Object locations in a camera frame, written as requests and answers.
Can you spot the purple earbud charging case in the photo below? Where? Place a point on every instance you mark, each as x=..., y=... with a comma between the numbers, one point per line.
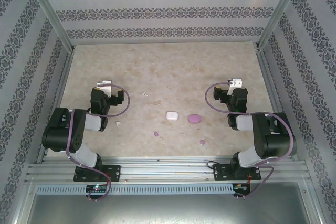
x=194, y=118

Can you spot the white earbud charging case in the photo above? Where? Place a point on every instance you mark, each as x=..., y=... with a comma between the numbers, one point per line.
x=172, y=116

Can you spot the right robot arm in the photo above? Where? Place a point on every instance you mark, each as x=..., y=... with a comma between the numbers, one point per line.
x=273, y=134

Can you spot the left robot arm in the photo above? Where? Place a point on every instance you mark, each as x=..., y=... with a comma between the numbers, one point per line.
x=78, y=129

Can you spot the grey sheet metal panel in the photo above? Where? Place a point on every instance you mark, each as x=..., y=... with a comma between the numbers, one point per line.
x=168, y=209

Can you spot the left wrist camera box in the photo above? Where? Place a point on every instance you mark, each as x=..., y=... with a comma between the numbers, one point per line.
x=105, y=86

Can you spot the aluminium side rail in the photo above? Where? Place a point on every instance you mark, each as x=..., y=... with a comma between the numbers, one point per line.
x=277, y=103
x=56, y=103

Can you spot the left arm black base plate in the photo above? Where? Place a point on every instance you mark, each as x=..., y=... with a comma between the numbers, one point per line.
x=113, y=172

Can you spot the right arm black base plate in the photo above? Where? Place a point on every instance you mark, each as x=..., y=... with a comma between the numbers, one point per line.
x=223, y=172

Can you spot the aluminium mounting rail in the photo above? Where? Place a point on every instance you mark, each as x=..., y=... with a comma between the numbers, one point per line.
x=168, y=169

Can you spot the aluminium frame post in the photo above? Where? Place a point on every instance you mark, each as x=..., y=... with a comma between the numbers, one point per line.
x=281, y=9
x=47, y=9

